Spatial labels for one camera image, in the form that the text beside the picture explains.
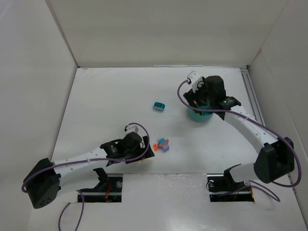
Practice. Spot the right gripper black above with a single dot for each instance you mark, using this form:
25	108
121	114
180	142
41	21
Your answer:
195	98

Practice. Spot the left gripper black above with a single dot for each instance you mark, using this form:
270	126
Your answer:
145	148

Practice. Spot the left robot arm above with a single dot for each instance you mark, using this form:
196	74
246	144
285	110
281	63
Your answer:
84	173

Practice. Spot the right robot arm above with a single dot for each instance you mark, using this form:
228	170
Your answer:
276	156

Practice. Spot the teal round divided container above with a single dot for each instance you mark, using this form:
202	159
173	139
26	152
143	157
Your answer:
199	117

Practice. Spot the teal lego block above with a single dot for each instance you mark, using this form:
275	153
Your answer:
159	106

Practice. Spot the purple lego figure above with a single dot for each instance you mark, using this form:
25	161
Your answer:
163	144

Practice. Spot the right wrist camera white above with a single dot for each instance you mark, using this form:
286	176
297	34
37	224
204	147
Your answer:
195	80

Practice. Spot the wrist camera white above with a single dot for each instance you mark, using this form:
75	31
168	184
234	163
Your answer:
195	80
129	128

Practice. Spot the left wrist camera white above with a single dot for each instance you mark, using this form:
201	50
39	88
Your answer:
129	128

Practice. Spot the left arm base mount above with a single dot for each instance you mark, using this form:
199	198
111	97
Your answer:
107	190

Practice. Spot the aluminium rail right edge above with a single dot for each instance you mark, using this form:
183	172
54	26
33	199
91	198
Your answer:
252	96

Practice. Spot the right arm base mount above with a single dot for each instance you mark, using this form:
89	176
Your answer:
222	188

